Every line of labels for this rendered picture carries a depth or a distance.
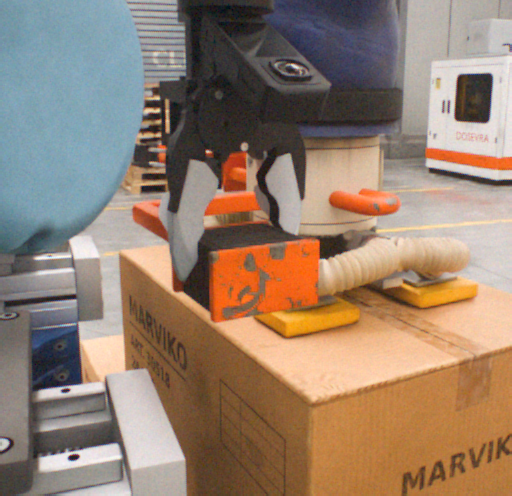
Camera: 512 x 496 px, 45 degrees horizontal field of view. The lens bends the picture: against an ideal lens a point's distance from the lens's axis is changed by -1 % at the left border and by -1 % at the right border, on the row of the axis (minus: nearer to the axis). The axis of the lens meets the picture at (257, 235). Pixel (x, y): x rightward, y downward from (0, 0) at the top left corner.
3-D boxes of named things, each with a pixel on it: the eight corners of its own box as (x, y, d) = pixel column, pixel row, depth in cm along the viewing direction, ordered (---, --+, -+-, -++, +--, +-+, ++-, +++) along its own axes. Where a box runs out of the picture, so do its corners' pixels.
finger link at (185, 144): (203, 220, 47) (238, 110, 47) (213, 224, 46) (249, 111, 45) (147, 204, 45) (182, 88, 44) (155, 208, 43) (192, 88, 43)
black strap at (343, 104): (439, 120, 78) (441, 87, 78) (280, 125, 68) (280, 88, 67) (336, 115, 98) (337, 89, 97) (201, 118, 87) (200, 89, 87)
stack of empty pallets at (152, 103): (217, 189, 780) (216, 83, 750) (129, 194, 744) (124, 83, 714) (192, 176, 898) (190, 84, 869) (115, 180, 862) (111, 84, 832)
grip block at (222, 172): (272, 188, 106) (272, 153, 105) (220, 192, 102) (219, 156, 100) (250, 182, 113) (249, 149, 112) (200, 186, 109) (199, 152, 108)
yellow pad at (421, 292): (479, 297, 80) (482, 260, 79) (420, 310, 75) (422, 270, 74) (330, 243, 109) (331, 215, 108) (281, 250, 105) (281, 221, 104)
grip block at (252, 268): (319, 304, 46) (320, 239, 45) (214, 324, 43) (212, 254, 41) (265, 276, 54) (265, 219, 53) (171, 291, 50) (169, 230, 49)
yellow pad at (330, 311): (360, 323, 71) (362, 281, 70) (285, 339, 67) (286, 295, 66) (233, 257, 101) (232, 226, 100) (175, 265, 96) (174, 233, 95)
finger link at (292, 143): (308, 190, 51) (276, 86, 47) (318, 193, 49) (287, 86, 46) (260, 214, 49) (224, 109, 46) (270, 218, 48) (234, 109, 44)
